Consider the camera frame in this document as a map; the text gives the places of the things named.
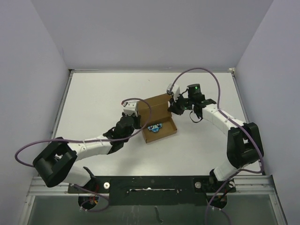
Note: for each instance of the brown cardboard box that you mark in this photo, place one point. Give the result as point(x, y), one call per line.
point(153, 111)

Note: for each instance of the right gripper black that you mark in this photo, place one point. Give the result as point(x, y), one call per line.
point(174, 106)

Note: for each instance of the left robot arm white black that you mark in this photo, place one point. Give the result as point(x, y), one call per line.
point(56, 163)

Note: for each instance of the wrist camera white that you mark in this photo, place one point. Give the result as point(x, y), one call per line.
point(130, 108)
point(173, 90)

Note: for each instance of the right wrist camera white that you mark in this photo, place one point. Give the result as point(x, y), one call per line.
point(173, 90)

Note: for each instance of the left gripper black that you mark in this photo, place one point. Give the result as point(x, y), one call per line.
point(137, 119)

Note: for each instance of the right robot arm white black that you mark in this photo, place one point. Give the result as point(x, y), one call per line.
point(244, 145)

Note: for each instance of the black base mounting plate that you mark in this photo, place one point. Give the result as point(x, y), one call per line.
point(156, 190)

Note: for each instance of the blue toy car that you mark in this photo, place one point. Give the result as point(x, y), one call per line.
point(155, 128)

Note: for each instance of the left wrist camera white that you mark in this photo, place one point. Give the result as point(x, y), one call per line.
point(130, 108)

